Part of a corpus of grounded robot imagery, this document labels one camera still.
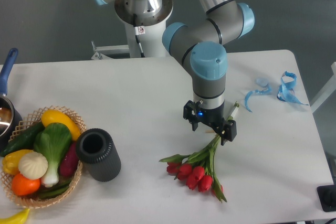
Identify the purple sweet potato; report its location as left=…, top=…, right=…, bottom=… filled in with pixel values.
left=59, top=142, right=79, bottom=177

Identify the red tulip bouquet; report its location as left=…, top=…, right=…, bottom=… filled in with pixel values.
left=160, top=102, right=240, bottom=202

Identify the pale blue bottle cap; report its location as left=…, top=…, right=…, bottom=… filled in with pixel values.
left=255, top=78, right=269, bottom=88

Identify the yellow banana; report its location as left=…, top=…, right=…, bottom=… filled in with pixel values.
left=1, top=209, right=30, bottom=224

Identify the blue handled saucepan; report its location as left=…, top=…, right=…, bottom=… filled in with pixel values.
left=1, top=48, right=22, bottom=151

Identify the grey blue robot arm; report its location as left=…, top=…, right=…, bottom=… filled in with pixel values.
left=94, top=0, right=255, bottom=142

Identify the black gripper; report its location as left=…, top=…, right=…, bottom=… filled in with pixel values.
left=183, top=100, right=236, bottom=145

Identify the blue ribbon strip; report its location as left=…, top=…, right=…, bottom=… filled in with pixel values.
left=244, top=84, right=272, bottom=112

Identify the green bok choy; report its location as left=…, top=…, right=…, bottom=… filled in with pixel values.
left=34, top=123, right=71, bottom=188

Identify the dark green cucumber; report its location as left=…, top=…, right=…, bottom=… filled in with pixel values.
left=1, top=122, right=45, bottom=157

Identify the woven bamboo basket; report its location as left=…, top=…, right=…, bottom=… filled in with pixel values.
left=1, top=105, right=87, bottom=209

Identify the white steamed bun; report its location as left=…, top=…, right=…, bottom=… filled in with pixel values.
left=18, top=152, right=48, bottom=180

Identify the yellow bell pepper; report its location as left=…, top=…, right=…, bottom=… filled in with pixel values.
left=2, top=149, right=33, bottom=175

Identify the white frame at right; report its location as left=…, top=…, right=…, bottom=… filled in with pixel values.
left=310, top=62, right=335, bottom=113

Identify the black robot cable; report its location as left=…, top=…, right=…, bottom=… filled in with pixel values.
left=132, top=14, right=145, bottom=58

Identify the green pea pod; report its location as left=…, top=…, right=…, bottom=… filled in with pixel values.
left=37, top=181, right=70, bottom=200

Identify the blue curled ribbon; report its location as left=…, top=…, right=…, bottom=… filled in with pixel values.
left=276, top=71, right=308, bottom=105

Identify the orange tangerine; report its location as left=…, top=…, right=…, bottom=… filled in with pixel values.
left=11, top=173, right=41, bottom=196

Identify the dark grey ribbed vase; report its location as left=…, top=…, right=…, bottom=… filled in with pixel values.
left=76, top=128, right=121, bottom=182

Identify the black device at edge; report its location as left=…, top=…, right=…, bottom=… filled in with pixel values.
left=317, top=185, right=335, bottom=212

